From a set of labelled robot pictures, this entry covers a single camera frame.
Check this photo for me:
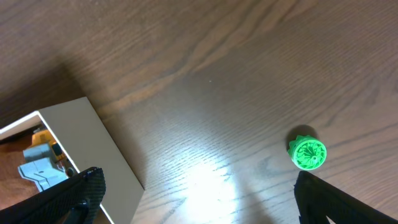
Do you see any brown plush toy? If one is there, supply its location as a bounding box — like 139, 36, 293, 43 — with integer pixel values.
0, 136, 39, 210

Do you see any green ridged plastic disc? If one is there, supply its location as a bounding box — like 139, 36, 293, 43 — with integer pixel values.
287, 135, 327, 171

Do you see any white cardboard box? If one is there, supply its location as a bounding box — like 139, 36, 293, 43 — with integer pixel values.
1, 97, 144, 223

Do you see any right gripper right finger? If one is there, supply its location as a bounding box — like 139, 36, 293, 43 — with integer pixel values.
294, 170, 397, 224

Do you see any yellow grey toy truck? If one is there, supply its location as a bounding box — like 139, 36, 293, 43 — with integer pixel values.
17, 129, 76, 192

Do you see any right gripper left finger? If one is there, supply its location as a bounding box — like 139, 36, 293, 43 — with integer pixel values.
1, 167, 106, 224

